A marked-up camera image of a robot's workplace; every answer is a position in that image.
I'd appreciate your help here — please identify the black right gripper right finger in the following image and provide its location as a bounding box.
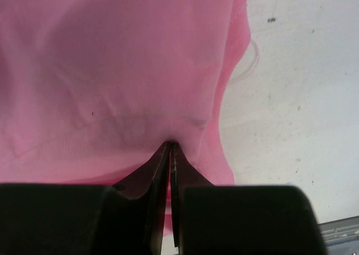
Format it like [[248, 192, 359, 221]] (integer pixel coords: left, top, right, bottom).
[[169, 143, 213, 254]]

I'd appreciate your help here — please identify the pink t shirt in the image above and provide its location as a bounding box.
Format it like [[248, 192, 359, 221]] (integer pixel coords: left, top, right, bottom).
[[0, 0, 260, 239]]

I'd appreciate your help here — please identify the aluminium rail frame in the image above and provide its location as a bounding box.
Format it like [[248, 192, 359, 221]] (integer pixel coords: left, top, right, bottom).
[[319, 216, 359, 255]]

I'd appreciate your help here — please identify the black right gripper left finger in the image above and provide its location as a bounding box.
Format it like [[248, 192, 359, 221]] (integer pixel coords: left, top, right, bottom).
[[113, 142, 171, 254]]

